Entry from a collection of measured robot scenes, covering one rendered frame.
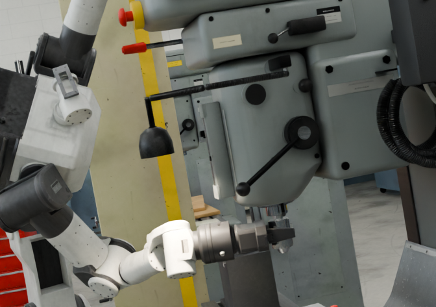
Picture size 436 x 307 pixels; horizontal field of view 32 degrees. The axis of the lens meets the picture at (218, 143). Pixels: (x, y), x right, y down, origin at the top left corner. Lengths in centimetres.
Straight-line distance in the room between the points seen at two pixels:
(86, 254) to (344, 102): 71
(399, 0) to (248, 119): 39
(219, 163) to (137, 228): 178
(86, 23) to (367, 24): 73
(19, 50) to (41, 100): 880
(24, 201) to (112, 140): 163
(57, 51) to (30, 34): 871
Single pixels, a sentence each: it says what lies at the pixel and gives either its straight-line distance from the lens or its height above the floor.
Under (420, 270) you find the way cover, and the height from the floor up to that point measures 107.
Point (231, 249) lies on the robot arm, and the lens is 165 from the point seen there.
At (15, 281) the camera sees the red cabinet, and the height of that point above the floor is 45.
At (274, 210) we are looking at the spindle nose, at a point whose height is 129.
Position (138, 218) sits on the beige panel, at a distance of 336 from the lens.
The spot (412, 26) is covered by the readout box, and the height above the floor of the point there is 162.
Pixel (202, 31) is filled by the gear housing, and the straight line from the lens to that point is 153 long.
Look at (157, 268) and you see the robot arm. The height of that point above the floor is 120.
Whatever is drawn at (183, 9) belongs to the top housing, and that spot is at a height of 174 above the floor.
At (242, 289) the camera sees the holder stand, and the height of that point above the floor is 106.
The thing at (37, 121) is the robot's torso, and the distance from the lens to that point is 184.
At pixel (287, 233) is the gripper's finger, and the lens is 166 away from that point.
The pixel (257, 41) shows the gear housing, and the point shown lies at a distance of 155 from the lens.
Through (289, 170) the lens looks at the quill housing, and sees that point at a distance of 158.
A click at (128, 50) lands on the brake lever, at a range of 171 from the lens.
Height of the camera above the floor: 154
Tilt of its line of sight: 3 degrees down
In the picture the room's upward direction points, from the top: 10 degrees counter-clockwise
